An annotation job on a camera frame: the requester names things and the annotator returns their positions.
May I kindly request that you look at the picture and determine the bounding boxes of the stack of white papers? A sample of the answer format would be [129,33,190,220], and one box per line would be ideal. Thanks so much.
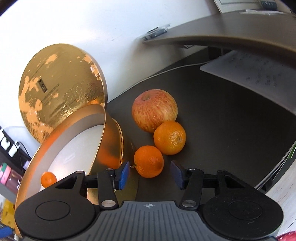
[200,51,295,114]

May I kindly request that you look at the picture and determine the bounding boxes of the black power strip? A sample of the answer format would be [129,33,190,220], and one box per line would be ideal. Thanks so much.
[1,127,32,176]

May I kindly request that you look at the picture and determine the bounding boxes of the red yellow apple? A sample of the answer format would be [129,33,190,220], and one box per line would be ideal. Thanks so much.
[132,89,178,133]

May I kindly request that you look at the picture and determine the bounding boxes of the plastic bag on shelf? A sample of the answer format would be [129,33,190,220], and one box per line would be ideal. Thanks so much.
[240,9,285,16]

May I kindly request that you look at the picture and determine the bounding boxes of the white cable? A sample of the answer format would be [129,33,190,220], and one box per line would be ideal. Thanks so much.
[147,60,209,78]

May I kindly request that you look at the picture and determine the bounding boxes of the gold round box base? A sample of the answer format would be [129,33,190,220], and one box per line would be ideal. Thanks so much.
[16,104,135,206]

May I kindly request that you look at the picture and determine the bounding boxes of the gold box lid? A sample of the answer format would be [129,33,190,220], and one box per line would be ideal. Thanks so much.
[18,44,108,143]

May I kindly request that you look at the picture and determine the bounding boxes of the framed business certificate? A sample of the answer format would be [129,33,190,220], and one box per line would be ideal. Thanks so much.
[214,0,261,14]

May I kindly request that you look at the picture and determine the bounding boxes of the pink water bottle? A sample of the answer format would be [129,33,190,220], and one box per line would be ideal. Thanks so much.
[0,163,23,195]

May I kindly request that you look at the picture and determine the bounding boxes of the mandarin orange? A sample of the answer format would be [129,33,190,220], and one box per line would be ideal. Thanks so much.
[131,145,164,178]
[41,172,57,188]
[153,121,186,155]

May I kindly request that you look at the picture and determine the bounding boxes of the clear plastic packet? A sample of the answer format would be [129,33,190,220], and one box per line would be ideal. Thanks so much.
[140,24,170,41]

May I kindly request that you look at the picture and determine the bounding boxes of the dark wooden shelf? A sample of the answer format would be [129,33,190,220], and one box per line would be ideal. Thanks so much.
[146,11,295,66]

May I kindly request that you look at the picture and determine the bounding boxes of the patterned cup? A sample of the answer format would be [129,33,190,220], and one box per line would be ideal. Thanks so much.
[258,0,278,11]

